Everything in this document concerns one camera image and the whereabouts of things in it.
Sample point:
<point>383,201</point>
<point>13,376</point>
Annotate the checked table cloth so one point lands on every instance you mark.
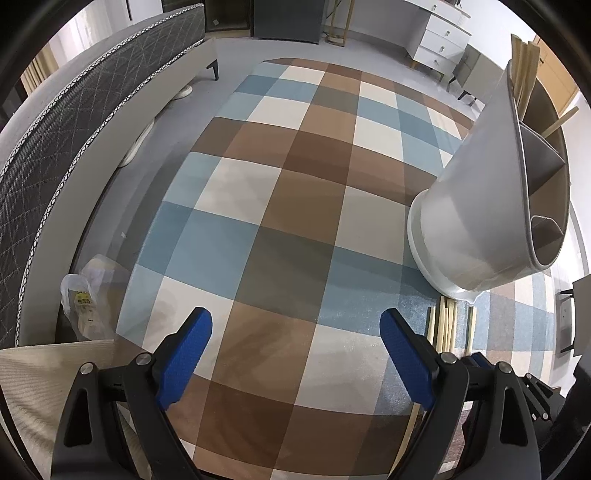
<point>295,207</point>

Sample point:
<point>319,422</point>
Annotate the plastic bag with yellow label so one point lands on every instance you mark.
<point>87,300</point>

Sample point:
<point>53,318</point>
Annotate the grey nightstand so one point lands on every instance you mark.
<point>480,74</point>

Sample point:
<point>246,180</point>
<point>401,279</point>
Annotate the gold frame stool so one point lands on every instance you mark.
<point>336,41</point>

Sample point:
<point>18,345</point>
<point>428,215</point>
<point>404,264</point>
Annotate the dark chair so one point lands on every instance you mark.
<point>567,323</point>

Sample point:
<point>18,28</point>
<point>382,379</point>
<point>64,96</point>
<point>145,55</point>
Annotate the dark grey mattress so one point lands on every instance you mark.
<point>60,138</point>

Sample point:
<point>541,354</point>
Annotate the white grey utensil holder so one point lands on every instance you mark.
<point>471,207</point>

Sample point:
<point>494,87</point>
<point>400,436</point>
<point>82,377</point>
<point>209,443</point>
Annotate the white dressing table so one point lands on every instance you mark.
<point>438,41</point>

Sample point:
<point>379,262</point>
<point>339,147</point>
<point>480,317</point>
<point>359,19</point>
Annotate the light grey bed frame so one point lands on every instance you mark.
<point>76,194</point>

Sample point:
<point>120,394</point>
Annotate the bundle of wooden chopsticks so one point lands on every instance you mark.
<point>439,323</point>
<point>516,69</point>

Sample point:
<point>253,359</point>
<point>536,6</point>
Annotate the wooden door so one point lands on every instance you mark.
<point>561,69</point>

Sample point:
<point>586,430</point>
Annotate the white round bed foot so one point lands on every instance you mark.
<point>138,141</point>
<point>182,91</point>

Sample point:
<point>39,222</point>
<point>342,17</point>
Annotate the single wooden chopstick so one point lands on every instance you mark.
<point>524,74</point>
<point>533,69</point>
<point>561,121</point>

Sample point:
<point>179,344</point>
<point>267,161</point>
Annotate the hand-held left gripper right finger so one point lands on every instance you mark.
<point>406,360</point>

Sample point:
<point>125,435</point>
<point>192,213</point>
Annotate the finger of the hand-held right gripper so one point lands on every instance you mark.
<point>481,361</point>

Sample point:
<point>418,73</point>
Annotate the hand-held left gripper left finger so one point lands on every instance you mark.
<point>184,360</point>

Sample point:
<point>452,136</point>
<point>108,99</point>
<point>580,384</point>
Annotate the dark glass cabinet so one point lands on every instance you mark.
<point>231,14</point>

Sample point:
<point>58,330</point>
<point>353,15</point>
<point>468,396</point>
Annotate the beige curtain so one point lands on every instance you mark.
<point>37,74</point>

